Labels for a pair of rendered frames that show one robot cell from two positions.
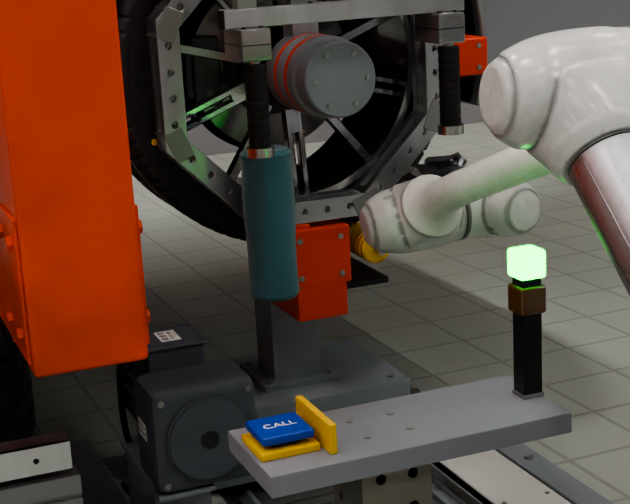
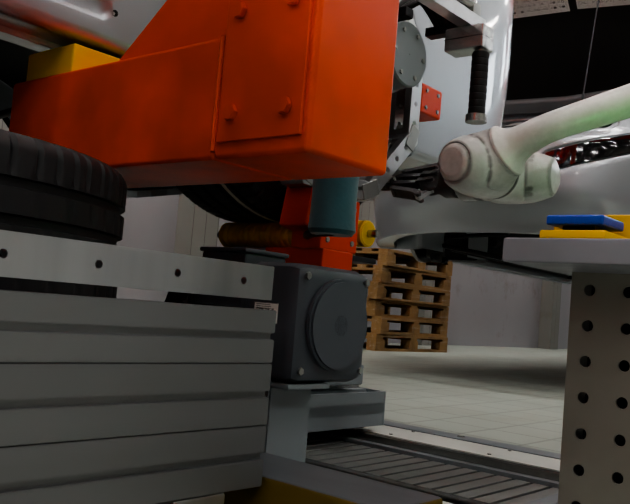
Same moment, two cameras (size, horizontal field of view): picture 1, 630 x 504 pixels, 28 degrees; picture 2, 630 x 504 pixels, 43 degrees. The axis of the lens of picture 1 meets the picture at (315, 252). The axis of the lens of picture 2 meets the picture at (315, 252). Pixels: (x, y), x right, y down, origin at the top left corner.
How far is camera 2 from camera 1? 136 cm
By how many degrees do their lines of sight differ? 33
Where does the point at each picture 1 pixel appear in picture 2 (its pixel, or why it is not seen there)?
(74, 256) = (355, 31)
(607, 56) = not seen: outside the picture
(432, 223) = (517, 159)
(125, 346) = (374, 151)
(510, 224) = (549, 183)
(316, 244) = not seen: hidden behind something
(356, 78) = (417, 58)
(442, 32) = (483, 37)
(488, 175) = (588, 110)
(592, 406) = not seen: hidden behind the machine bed
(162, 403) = (311, 274)
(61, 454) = (265, 280)
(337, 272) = (348, 242)
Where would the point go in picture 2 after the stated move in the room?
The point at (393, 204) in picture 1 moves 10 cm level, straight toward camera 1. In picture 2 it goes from (481, 142) to (517, 133)
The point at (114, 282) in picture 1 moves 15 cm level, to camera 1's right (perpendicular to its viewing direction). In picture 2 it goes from (377, 77) to (470, 101)
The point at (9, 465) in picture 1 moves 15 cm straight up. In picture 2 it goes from (220, 276) to (232, 148)
